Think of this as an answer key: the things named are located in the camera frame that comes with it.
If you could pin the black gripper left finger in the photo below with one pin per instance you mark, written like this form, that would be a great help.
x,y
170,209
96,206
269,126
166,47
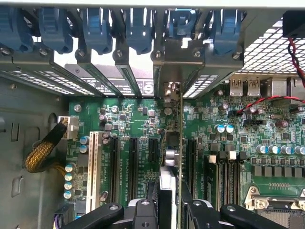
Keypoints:
x,y
102,214

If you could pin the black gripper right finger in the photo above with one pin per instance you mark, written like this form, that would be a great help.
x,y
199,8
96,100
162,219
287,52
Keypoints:
x,y
238,215

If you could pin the black RAM slot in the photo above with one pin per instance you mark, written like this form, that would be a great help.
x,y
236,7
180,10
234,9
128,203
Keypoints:
x,y
234,181
224,183
210,183

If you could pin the metal CPU socket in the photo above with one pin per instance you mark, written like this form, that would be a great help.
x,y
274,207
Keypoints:
x,y
274,205

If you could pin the white expansion slot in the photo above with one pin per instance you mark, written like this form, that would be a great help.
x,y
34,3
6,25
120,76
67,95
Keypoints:
x,y
94,171

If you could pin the long black expansion slot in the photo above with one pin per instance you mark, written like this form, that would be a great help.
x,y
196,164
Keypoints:
x,y
115,167
133,167
192,167

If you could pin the short black expansion slot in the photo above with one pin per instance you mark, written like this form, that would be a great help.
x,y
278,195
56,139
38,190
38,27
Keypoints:
x,y
153,150

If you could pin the white power connector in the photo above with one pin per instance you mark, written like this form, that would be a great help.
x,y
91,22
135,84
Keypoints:
x,y
71,127

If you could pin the green motherboard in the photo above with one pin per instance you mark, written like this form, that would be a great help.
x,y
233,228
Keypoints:
x,y
143,119

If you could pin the grey metal PC case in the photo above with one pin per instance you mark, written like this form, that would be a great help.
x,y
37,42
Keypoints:
x,y
28,133

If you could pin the silver USB port block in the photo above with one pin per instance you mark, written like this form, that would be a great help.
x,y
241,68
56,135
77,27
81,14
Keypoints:
x,y
245,87

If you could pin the vented metal slot cover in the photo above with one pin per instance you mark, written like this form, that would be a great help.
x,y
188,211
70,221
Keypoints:
x,y
35,81
202,83
71,82

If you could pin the blue slot retention clip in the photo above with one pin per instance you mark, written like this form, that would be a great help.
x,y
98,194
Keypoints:
x,y
138,31
181,23
14,28
97,31
56,28
226,31

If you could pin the black case fan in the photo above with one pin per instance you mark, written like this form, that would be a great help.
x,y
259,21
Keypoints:
x,y
294,23

